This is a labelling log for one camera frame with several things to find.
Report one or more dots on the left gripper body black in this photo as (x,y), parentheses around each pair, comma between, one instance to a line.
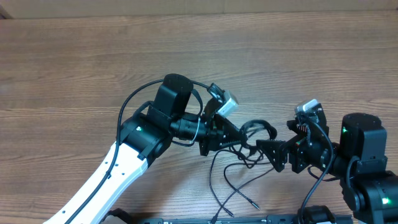
(213,132)

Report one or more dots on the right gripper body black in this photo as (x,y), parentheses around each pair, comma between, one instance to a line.
(317,156)

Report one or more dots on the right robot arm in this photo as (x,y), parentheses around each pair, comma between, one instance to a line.
(358,160)

